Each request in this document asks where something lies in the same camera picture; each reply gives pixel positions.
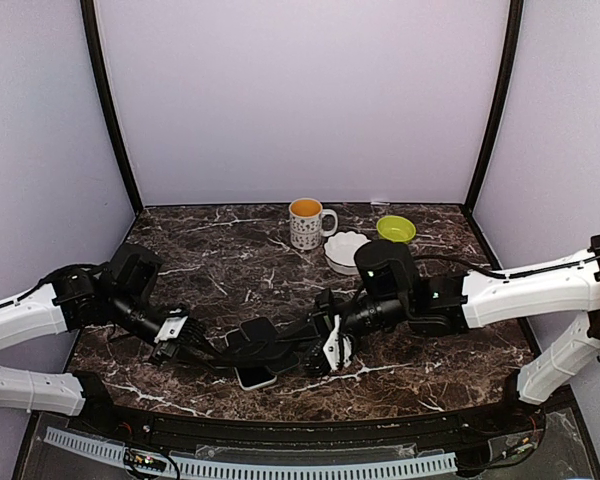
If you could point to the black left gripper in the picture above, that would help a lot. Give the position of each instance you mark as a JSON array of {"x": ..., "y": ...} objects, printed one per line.
[{"x": 190, "y": 334}]

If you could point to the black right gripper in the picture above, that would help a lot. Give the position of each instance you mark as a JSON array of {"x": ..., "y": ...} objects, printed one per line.
[{"x": 322, "y": 316}]

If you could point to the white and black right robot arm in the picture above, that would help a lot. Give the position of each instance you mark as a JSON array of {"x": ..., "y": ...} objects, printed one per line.
[{"x": 393, "y": 292}]

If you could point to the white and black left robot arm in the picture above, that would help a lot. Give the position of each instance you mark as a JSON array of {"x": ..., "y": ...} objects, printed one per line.
[{"x": 79, "y": 295}]

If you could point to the black phone white case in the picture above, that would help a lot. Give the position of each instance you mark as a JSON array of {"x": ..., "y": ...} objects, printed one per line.
[{"x": 249, "y": 378}]

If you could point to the black phone grey case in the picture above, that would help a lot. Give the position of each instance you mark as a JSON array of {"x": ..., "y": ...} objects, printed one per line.
[{"x": 259, "y": 329}]

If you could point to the white scalloped ceramic dish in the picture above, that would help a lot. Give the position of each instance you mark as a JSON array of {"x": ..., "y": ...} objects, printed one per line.
[{"x": 340, "y": 249}]

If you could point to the white spotted mug orange inside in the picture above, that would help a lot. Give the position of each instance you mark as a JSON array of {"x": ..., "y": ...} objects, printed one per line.
[{"x": 310, "y": 223}]

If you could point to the lime green bowl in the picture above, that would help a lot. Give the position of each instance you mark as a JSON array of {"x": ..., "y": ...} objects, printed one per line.
[{"x": 396, "y": 229}]

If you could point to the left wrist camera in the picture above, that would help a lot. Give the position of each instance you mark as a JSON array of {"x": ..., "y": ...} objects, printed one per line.
[{"x": 174, "y": 321}]

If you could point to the white slotted cable duct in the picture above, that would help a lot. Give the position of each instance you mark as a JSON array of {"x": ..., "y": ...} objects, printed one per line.
[{"x": 148, "y": 464}]

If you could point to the black left frame post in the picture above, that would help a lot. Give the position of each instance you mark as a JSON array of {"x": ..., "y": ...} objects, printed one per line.
[{"x": 108, "y": 109}]

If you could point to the black frame post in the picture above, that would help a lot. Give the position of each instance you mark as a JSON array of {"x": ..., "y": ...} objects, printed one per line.
[
  {"x": 108, "y": 109},
  {"x": 505, "y": 71}
]

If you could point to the black right frame post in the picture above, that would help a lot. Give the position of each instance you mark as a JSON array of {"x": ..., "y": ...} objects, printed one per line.
[{"x": 505, "y": 71}]

